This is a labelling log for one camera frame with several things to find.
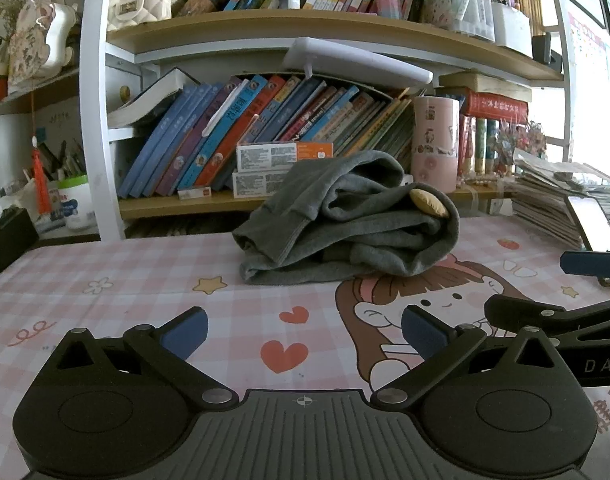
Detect grey sweatpants with tan patch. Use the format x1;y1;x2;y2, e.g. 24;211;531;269
231;150;460;286

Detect pink wall chart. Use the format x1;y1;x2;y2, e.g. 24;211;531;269
567;10;610;98

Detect thick dark cover book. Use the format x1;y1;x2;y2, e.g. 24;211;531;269
106;67;201;129

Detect white cosmetics organizer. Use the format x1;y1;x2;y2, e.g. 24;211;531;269
491;0;533;58

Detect black box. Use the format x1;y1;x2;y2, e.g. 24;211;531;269
0;207;40;286

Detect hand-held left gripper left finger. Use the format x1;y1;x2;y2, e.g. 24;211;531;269
50;307;238;412

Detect dried flower bouquet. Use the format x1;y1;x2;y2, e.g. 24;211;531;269
495;119;548;176

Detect clear holder with tubes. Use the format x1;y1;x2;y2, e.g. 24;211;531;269
435;0;496;43

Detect white frame wooden bookshelf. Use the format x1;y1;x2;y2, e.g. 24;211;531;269
78;0;580;241

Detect row of leaning blue books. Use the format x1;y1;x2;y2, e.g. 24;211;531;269
118;74;416;200

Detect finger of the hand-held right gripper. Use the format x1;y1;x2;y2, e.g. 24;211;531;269
560;250;610;277
485;294;610;337

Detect stack of magazines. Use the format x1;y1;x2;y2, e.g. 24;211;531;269
510;147;610;251

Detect row of tan spine books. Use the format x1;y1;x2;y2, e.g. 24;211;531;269
505;0;546;37

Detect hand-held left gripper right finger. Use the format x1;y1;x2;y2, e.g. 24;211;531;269
372;305;566;409

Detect smartphone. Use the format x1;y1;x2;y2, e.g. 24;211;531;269
565;195;610;252

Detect red tassel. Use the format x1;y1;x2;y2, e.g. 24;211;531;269
29;132;51;216

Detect orange white carton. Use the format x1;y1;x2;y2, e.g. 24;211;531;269
231;170;301;197
236;141;334;173

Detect white flat tray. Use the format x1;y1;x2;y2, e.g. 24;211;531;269
282;36;433;86

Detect pearl bead string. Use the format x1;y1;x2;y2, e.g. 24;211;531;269
457;174;510;187

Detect white jar green lid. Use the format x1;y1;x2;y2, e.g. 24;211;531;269
58;175;97;231

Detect beige flat book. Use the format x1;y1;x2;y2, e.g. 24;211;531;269
439;71;533;92

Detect small black cup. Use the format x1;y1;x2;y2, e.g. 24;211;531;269
531;32;553;64

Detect holder with brushes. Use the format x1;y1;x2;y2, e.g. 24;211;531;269
22;137;88;196

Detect floral fan ornament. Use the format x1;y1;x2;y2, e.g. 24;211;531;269
8;0;81;88

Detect pink printed canister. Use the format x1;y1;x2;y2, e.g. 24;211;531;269
411;96;460;193

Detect thick red book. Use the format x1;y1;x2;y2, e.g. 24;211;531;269
437;87;530;122

